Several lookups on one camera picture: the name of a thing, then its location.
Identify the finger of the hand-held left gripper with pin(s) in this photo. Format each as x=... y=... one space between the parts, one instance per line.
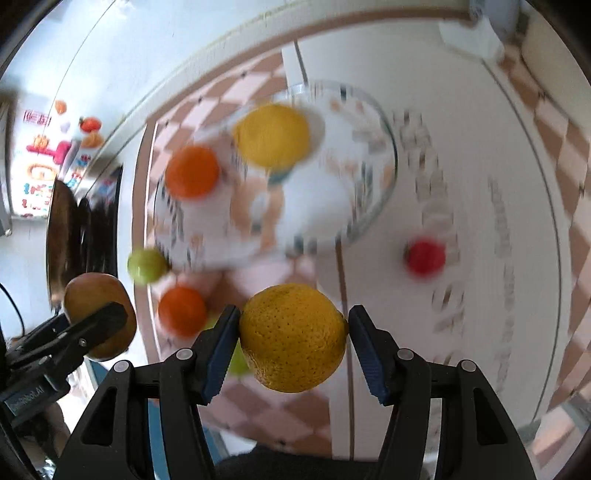
x=92 y=328

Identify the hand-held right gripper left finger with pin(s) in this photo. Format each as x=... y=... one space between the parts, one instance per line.
x=220 y=357

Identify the patterned glass plate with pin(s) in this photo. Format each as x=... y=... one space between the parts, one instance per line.
x=198 y=230
x=355 y=184

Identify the green lime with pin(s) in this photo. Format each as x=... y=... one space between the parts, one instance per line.
x=239 y=362
x=147 y=266

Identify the white box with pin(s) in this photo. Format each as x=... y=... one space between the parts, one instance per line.
x=480 y=32

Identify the dark chair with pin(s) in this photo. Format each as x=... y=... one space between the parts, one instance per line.
x=69 y=230

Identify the pink checkered tablecloth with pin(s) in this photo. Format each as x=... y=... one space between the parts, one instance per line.
x=286 y=272

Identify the board with colourful stickers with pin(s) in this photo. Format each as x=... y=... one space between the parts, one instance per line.
x=44 y=152

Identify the red fruit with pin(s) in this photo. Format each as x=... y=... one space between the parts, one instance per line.
x=425 y=257

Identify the orange tangerine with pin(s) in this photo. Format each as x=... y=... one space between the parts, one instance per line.
x=181 y=310
x=192 y=172

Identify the white printed table mat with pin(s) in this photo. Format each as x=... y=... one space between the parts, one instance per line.
x=480 y=194

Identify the large yellow lemon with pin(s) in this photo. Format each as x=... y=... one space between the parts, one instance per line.
x=293 y=339

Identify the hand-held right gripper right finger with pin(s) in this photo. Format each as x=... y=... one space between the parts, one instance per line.
x=369 y=360

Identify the brown apple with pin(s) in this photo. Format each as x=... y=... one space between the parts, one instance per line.
x=99 y=295

